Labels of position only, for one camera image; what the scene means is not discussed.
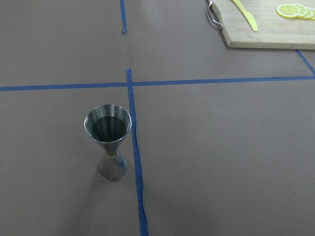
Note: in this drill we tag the bamboo cutting board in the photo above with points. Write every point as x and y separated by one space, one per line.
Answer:
274 31

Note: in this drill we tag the brown paper table cover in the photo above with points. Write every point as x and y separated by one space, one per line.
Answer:
222 140

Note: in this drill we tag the yellow plastic knife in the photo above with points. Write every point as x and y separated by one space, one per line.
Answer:
248 16

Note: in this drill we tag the steel double jigger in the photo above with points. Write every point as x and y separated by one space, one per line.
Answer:
108 125

